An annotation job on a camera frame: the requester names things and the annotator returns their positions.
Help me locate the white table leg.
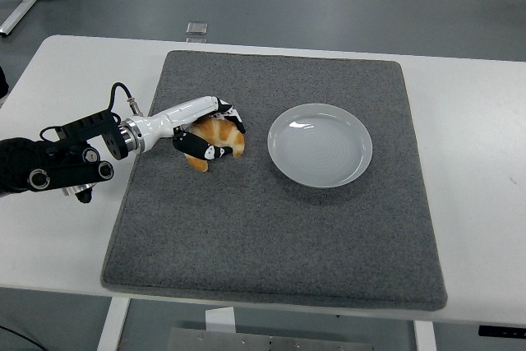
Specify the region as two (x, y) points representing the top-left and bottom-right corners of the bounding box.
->
(413, 320), (437, 351)
(96, 297), (132, 351)

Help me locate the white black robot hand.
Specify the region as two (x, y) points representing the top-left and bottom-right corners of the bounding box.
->
(137, 95), (247, 161)

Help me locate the white round plate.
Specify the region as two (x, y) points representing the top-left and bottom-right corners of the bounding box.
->
(267, 103), (374, 189)

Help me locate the golden croissant bread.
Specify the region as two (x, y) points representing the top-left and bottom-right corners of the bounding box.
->
(182, 117), (247, 173)

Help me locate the black table control box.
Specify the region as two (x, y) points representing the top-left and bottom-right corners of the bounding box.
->
(478, 325), (526, 338)

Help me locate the black floor cable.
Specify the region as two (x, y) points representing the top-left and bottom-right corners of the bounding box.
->
(0, 324), (40, 351)

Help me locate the grey felt mat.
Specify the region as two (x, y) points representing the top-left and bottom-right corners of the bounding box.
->
(100, 49), (449, 312)

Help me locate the white paper label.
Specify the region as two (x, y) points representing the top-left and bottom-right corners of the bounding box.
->
(205, 307), (237, 334)

